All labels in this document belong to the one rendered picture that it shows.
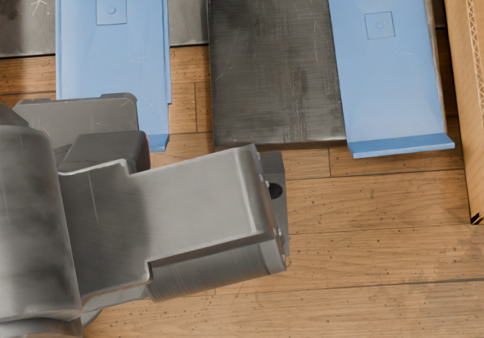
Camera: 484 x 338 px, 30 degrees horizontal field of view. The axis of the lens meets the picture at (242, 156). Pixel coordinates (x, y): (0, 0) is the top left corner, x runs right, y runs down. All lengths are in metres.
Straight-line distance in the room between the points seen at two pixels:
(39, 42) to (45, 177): 0.41
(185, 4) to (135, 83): 0.14
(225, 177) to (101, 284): 0.06
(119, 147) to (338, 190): 0.26
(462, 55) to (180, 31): 0.22
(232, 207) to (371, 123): 0.32
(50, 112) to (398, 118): 0.28
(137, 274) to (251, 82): 0.34
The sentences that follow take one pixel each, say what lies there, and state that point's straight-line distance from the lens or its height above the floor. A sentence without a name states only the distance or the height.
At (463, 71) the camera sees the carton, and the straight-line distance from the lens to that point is 0.67.
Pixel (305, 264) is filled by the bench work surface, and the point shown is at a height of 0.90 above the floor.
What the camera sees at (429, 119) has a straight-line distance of 0.67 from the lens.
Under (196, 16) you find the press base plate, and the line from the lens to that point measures 0.72.
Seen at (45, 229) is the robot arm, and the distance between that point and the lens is 0.32.
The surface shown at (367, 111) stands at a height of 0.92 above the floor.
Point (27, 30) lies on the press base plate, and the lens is 0.74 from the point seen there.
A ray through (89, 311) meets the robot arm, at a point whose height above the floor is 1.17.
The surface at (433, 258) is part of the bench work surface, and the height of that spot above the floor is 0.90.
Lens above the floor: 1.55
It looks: 75 degrees down
